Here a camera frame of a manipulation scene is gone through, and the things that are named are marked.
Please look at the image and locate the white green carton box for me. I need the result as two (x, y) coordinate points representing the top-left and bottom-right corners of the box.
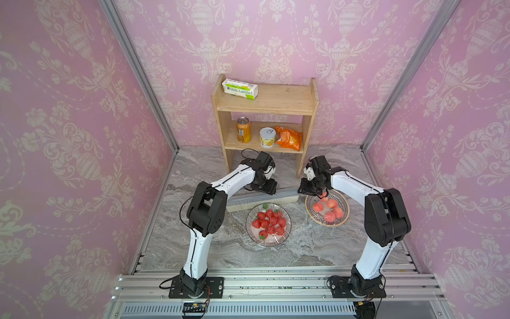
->
(222, 78), (258, 100)

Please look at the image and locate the aluminium corner rail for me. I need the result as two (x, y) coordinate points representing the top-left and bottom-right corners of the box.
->
(97, 0), (179, 152)
(360, 0), (463, 152)

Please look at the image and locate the aluminium corner rail right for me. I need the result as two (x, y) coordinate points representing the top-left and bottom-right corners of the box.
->
(360, 0), (463, 152)

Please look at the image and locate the peach top right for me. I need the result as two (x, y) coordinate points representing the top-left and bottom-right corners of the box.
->
(326, 199), (338, 209)

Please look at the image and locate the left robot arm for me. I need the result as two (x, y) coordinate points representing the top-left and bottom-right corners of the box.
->
(179, 152), (277, 298)

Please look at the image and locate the wooden shelf unit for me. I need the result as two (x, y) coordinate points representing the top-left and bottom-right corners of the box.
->
(211, 74), (320, 178)

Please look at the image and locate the peach left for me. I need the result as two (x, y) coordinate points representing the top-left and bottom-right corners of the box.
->
(312, 202), (324, 213)

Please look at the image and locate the orange snack bag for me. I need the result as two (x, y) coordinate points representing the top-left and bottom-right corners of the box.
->
(274, 126), (303, 151)

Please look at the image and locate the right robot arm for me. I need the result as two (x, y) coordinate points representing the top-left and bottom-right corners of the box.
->
(298, 156), (411, 299)

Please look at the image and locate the orange drink can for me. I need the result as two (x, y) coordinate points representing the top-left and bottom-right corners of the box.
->
(236, 117), (251, 144)

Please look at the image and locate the aluminium corner rail left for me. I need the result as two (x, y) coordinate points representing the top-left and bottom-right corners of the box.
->
(97, 0), (179, 152)

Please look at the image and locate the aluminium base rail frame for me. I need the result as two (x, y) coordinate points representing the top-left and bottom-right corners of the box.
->
(105, 261), (454, 318)

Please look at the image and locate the glass plate of strawberries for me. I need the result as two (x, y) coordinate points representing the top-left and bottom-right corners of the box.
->
(245, 202), (292, 248)

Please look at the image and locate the cream plastic wrap dispenser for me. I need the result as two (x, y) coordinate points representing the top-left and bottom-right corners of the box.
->
(227, 187), (300, 213)

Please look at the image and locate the white yellow tin can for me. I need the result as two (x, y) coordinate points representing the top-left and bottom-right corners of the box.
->
(260, 127), (276, 148)

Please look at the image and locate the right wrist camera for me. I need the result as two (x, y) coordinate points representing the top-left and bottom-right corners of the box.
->
(304, 166), (316, 181)

